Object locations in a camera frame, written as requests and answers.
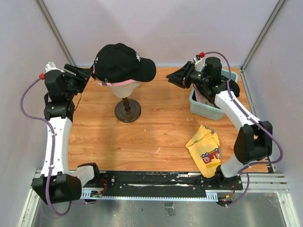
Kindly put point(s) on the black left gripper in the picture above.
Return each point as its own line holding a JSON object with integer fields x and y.
{"x": 82, "y": 80}

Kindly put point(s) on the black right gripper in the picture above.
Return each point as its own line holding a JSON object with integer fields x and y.
{"x": 183, "y": 73}

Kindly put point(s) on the pink sport baseball cap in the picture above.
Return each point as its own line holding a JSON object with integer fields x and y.
{"x": 103, "y": 83}

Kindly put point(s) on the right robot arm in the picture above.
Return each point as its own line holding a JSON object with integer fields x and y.
{"x": 254, "y": 140}

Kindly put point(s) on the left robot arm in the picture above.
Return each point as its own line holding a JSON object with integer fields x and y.
{"x": 56, "y": 183}

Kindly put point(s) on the pink cap in bin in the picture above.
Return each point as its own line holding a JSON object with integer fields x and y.
{"x": 201, "y": 99}

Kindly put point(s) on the light teal plastic bin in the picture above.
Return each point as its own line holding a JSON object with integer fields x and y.
{"x": 213, "y": 113}

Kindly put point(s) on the cream mannequin head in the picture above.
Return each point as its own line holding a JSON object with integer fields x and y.
{"x": 124, "y": 89}

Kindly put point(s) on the black gold-logo baseball cap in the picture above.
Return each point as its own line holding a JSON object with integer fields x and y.
{"x": 234, "y": 87}

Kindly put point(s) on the yellow printed cloth hat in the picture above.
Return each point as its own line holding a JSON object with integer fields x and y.
{"x": 204, "y": 148}

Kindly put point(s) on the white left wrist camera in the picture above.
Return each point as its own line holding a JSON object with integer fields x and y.
{"x": 49, "y": 67}

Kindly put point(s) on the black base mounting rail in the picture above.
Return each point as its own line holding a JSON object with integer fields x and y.
{"x": 161, "y": 180}

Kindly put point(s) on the white cable duct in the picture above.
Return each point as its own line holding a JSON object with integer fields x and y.
{"x": 184, "y": 194}

